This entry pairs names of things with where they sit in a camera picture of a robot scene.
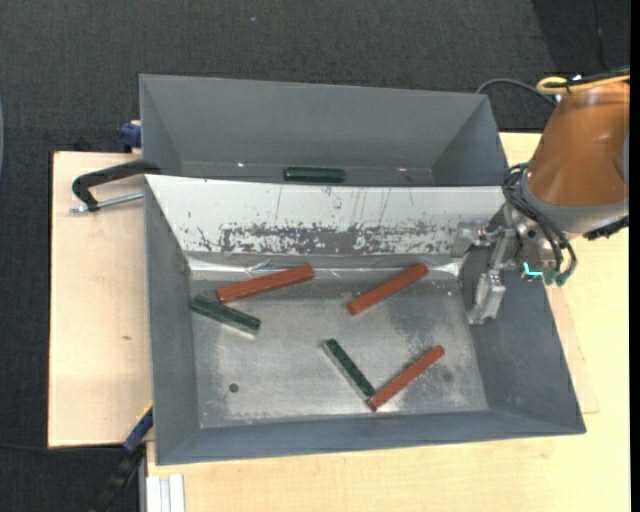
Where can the dark green flat block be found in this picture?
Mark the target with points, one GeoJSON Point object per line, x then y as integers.
{"type": "Point", "coordinates": [225, 315]}
{"type": "Point", "coordinates": [314, 174]}
{"type": "Point", "coordinates": [348, 368]}

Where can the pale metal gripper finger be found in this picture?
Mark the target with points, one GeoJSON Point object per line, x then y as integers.
{"type": "Point", "coordinates": [467, 236]}
{"type": "Point", "coordinates": [487, 300]}

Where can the red-brown flat block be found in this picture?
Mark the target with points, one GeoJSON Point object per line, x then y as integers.
{"type": "Point", "coordinates": [388, 289]}
{"type": "Point", "coordinates": [265, 283]}
{"type": "Point", "coordinates": [406, 378]}

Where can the grey metal bin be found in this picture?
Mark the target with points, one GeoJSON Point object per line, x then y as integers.
{"type": "Point", "coordinates": [320, 380]}

